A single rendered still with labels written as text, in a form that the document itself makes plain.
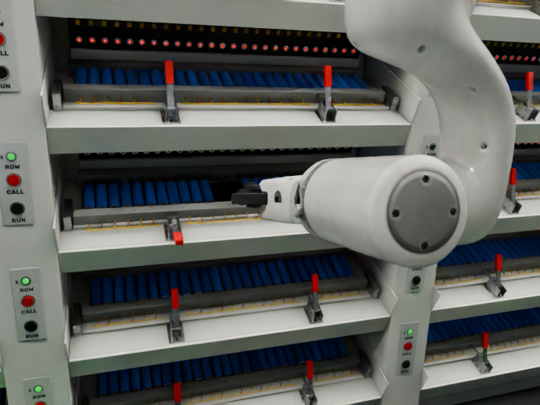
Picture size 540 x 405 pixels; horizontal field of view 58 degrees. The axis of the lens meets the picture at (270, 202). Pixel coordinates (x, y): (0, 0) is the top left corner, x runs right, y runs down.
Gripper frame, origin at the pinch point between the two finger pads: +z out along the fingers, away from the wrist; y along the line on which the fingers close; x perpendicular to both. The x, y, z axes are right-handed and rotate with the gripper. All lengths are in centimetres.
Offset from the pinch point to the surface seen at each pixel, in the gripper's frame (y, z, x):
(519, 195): 64, 25, -5
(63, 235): -29.6, 22.5, -6.4
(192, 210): -8.8, 22.4, -3.6
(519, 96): 59, 20, 16
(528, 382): 75, 33, -53
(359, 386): 26, 30, -44
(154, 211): -15.1, 22.4, -3.5
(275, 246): 5.4, 20.6, -10.8
